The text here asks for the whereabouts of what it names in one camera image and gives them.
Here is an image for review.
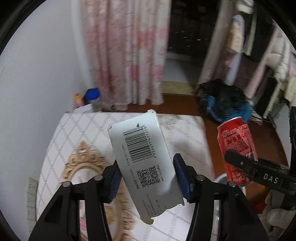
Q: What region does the red cola can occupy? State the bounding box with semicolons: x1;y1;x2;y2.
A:
217;116;258;186

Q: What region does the white barcode QR box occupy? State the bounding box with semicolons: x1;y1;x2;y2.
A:
108;110;184;225

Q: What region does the white round trash bin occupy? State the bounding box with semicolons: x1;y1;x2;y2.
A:
212;174;248;240

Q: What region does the white embroidered tablecloth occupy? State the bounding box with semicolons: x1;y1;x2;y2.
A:
36;111;216;241

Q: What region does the blue and black clothes pile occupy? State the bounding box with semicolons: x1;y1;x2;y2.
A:
195;79;253;123

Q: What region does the blue lid jar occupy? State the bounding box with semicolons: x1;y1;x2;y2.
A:
85;88;103;112

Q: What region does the pink floral curtain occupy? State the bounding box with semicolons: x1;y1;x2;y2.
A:
82;1;171;110

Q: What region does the white wall power socket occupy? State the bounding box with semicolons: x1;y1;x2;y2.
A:
26;178;38;221

